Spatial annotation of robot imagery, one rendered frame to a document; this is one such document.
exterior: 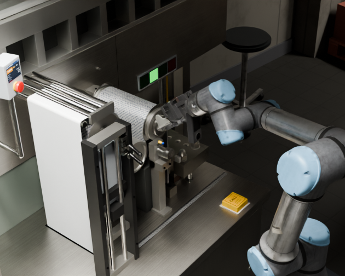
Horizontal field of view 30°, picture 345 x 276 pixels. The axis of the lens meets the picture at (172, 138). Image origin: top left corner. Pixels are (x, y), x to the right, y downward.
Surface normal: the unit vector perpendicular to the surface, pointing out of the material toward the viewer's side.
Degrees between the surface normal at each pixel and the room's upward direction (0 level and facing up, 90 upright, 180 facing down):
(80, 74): 90
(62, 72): 90
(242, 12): 90
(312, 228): 7
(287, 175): 83
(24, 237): 0
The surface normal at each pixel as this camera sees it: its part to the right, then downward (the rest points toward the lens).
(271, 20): 0.69, 0.40
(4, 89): -0.38, 0.52
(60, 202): -0.62, 0.44
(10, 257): -0.01, -0.83
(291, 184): -0.84, 0.19
